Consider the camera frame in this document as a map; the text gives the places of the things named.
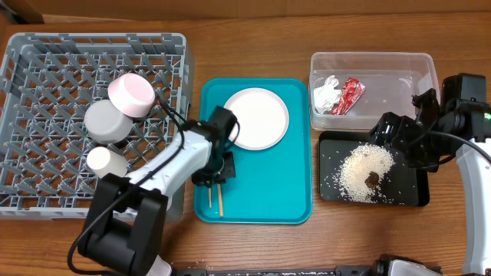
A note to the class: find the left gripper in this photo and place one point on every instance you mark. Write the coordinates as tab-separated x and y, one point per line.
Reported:
216	175

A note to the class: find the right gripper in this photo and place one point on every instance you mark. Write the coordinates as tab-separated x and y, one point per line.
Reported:
400	127

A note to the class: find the large white plate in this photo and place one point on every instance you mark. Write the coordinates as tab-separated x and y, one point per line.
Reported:
262	118

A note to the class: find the pile of white rice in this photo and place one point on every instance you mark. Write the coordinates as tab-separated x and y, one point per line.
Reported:
364	172

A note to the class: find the brown food scrap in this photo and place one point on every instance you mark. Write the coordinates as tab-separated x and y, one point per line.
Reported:
372	181

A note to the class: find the short wooden chopstick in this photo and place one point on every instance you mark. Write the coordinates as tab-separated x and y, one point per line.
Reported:
220	200

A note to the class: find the red snack wrapper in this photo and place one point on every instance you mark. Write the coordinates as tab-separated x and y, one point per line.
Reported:
353	89

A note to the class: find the small white bowl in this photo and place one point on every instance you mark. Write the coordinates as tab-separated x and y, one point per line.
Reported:
132	95

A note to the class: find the white tissue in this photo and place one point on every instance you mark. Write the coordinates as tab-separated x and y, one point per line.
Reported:
327	95

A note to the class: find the grey bowl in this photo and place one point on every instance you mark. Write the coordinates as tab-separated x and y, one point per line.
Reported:
105	123

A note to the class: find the white cup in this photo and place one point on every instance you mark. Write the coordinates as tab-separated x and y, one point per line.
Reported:
102	161

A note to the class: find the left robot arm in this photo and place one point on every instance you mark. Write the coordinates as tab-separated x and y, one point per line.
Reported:
124	225

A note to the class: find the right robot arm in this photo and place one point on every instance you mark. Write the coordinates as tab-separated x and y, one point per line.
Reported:
454	125

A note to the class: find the black rectangular tray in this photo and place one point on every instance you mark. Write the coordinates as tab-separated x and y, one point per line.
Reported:
403	188

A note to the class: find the teal plastic tray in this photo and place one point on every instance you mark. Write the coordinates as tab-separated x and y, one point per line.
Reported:
274	185

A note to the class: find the clear plastic bin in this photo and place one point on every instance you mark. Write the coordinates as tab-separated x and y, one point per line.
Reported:
390	80

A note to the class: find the grey plastic dish rack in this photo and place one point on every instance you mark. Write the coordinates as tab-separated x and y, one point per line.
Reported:
48	81

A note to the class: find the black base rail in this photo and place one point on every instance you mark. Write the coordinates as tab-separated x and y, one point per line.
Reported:
377	268

